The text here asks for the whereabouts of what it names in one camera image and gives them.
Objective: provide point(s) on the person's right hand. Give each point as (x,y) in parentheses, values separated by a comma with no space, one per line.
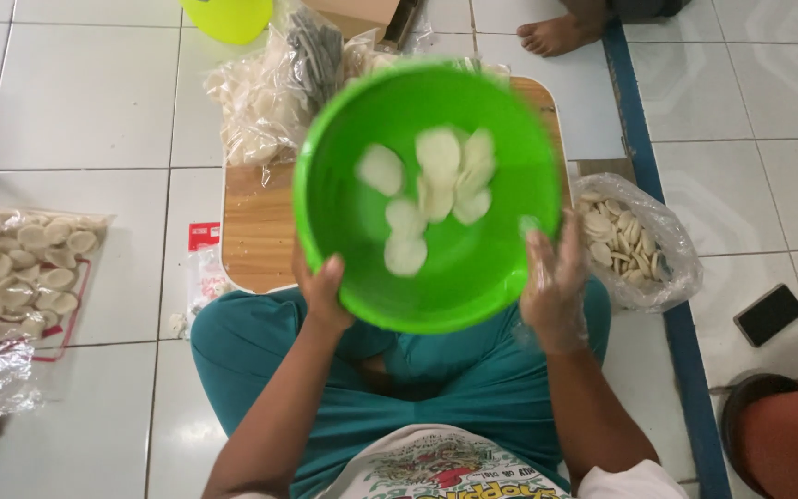
(553,298)

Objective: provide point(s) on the person's left hand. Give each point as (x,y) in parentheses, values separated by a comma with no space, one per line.
(321,299)

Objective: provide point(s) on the green plastic bowl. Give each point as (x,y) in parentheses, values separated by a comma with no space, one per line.
(482,277)

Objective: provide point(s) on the low wooden table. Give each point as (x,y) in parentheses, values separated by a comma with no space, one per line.
(257,229)

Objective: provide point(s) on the open bag of oval crackers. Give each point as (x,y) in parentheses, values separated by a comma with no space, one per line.
(631,242)

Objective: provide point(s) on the red label plastic packet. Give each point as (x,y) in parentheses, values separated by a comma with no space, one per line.
(203,274)

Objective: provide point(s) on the person's teal trousers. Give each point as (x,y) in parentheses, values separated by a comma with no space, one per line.
(440,381)

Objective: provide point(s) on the white cracker piece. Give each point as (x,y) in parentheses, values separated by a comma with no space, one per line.
(177,323)

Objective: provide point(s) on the pile of white raw crackers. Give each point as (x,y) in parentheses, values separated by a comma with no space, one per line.
(437,166)

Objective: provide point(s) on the person's white printed shirt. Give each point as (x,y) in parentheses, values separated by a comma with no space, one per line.
(454,468)

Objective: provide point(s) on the clear bag of round crackers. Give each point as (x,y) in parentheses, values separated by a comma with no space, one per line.
(253,111)

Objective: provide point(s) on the black phone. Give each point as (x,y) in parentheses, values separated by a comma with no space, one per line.
(768,314)

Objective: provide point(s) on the small clear bag of crackers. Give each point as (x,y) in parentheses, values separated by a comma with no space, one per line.
(366,59)

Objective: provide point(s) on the clear bag of grey sticks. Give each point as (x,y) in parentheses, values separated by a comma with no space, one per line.
(316,52)

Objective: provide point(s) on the orange plastic bucket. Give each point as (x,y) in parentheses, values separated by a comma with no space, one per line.
(787,436)

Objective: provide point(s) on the brown cardboard box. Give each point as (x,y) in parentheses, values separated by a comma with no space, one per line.
(364,17)

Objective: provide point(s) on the yellow-green plastic container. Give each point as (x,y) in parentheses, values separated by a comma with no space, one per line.
(229,17)

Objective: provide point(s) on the red-printed bag of crackers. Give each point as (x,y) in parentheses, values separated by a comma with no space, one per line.
(21,277)

